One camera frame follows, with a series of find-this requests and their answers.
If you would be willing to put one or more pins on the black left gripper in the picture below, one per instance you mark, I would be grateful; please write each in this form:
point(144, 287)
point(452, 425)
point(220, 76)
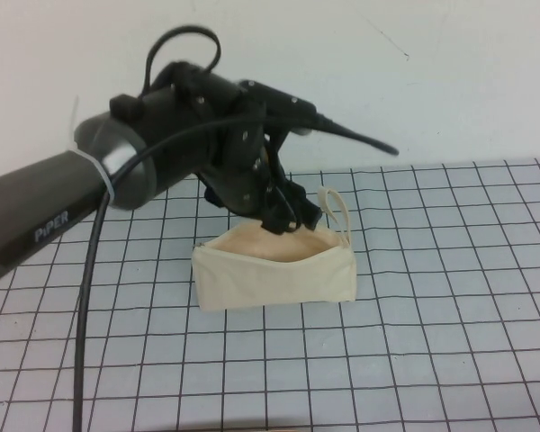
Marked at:
point(238, 175)

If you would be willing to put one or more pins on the dark grey left Piper arm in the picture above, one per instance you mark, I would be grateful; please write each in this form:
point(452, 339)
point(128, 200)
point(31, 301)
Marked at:
point(31, 207)

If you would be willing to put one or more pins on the cream canvas pencil case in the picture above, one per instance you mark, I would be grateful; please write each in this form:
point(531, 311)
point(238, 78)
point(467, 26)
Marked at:
point(274, 283)

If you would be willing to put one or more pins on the grey grid tablecloth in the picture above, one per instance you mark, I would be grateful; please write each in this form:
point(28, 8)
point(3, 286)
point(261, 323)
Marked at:
point(432, 324)

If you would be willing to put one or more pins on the white zip tie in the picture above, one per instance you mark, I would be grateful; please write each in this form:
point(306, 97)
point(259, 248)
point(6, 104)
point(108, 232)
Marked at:
point(100, 171)

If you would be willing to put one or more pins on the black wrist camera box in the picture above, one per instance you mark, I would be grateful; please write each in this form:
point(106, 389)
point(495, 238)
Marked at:
point(279, 105)

